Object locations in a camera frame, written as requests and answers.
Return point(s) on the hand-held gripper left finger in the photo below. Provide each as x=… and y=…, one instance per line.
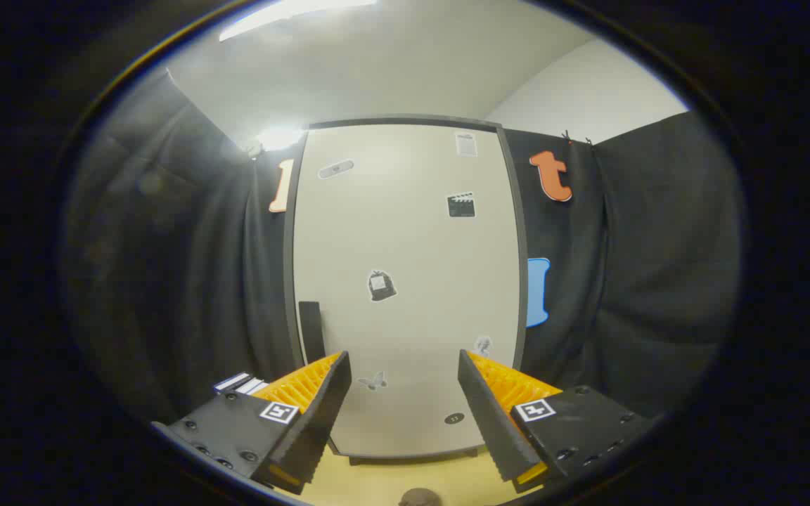
x=320, y=429

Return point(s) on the brown fuzzy shoe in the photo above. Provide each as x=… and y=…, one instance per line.
x=419, y=497

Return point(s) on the black backdrop cloth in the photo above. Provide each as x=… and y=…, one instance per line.
x=187, y=281

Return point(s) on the white shoe cabinet door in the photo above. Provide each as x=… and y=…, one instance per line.
x=405, y=232

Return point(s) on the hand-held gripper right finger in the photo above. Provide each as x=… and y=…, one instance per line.
x=493, y=429

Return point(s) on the grey shoe cabinet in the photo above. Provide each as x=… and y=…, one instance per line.
x=522, y=267

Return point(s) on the blue spine book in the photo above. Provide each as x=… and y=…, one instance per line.
x=233, y=381

